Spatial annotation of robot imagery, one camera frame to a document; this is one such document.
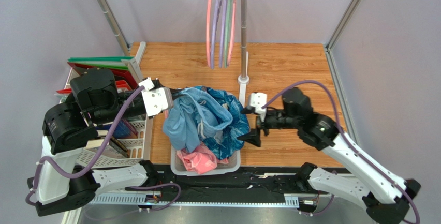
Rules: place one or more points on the white file organizer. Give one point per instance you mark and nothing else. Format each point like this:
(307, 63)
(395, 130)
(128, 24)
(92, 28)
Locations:
(139, 148)

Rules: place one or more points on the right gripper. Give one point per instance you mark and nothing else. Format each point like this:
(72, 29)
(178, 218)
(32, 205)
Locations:
(259, 124)

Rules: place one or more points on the white laundry basket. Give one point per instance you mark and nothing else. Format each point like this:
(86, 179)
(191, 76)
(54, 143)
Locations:
(179, 169)

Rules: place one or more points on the metal clothes rack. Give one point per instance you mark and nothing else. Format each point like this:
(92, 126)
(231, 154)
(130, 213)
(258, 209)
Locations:
(243, 78)

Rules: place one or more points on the green folder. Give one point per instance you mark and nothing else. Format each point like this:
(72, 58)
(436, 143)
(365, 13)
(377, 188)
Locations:
(114, 62)

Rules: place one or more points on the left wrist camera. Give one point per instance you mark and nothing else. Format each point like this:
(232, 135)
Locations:
(156, 97)

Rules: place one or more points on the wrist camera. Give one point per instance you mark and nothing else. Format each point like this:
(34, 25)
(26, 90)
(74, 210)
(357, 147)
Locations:
(156, 97)
(256, 102)

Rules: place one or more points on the pink garment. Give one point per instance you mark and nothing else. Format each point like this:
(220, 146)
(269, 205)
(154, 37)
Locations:
(201, 160)

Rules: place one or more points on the books in organizer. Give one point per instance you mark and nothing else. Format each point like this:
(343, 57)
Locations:
(115, 148)

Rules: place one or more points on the pink hanger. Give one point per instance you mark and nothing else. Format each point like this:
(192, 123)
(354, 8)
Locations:
(232, 31)
(207, 33)

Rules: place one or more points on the purple hanger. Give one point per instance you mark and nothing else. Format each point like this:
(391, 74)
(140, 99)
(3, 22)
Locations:
(222, 11)
(215, 21)

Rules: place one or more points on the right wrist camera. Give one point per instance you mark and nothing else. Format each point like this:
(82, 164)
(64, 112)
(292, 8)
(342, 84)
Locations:
(256, 102)

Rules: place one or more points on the light blue shorts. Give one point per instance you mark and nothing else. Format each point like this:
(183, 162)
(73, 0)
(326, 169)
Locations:
(195, 116)

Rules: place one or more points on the dark blue patterned shorts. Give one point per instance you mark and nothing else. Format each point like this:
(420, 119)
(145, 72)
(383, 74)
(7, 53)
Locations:
(225, 142)

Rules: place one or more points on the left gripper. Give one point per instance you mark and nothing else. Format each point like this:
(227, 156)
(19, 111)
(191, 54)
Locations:
(174, 92)

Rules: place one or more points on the red folder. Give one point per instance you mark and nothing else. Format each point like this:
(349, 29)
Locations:
(119, 74)

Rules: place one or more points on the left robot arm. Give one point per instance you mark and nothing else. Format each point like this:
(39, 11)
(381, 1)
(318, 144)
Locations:
(76, 133)

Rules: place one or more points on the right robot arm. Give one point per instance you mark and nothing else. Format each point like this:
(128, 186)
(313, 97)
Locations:
(384, 196)

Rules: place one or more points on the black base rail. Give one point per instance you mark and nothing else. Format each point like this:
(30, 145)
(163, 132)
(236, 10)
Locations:
(273, 187)

